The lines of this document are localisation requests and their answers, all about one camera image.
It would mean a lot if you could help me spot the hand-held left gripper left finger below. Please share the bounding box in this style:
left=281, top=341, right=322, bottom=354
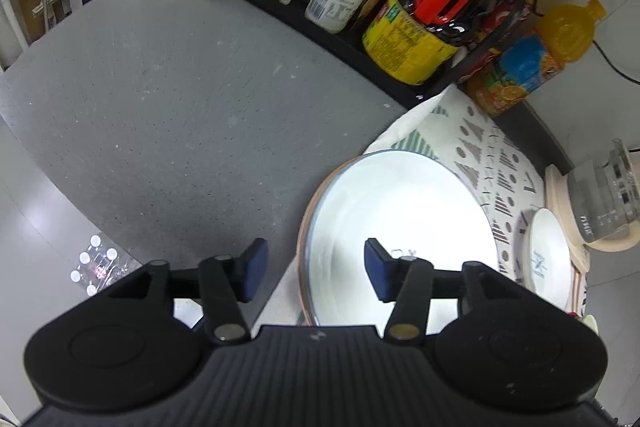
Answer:
left=105, top=238, right=270, bottom=347

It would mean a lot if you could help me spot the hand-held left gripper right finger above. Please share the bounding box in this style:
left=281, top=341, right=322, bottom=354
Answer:
left=364, top=238, right=527, bottom=346

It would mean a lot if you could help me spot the white plate with dark rim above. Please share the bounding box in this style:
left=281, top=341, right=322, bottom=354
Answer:
left=297, top=149, right=501, bottom=329

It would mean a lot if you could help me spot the white plate with blue print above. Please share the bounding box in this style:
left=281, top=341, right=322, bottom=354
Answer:
left=520, top=207, right=577, bottom=313

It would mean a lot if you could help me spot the patterned fringed cloth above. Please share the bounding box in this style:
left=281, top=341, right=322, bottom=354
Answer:
left=280, top=84, right=592, bottom=329

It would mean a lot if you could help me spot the black metal rack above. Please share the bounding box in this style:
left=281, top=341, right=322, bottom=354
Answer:
left=212, top=0, right=622, bottom=106

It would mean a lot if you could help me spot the dark bottle with yellow label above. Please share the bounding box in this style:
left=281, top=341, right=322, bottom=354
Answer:
left=362, top=0, right=519, bottom=86

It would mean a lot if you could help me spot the orange juice bottle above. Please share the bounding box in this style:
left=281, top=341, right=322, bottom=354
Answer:
left=467, top=0, right=608, bottom=118

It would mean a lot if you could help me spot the glass kettle with cream handle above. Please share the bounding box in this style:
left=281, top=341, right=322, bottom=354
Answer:
left=565, top=138, right=640, bottom=244

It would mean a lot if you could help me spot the black power cable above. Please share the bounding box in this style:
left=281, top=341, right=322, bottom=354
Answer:
left=591, top=39, right=640, bottom=86

